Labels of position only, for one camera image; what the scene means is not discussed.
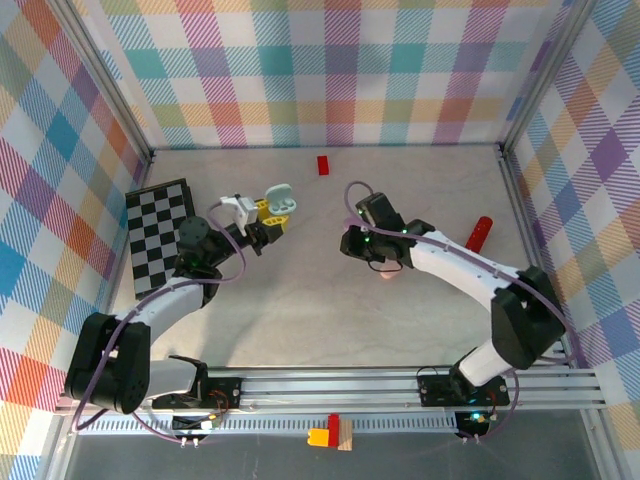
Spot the black and white chessboard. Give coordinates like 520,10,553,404
124,178,201,297

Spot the red cylinder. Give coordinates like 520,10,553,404
464,215,494,252

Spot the small electronics board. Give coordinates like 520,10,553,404
172,413,222,434
454,409,492,436

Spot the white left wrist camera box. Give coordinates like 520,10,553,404
218,193,259,237

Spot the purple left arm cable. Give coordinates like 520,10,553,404
72,202,247,444

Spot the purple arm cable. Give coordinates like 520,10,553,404
342,180,581,444
72,202,247,444

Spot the aluminium side rail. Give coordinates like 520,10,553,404
497,147,574,371

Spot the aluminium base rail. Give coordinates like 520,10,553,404
54,366,609,415

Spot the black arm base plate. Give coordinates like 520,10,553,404
152,377,245,412
417,368,512,407

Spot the aluminium frame post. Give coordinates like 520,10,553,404
52,0,156,169
497,0,601,159

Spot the slotted grey cable duct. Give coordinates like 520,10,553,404
77,417,461,437

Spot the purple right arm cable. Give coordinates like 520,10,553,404
342,180,581,444

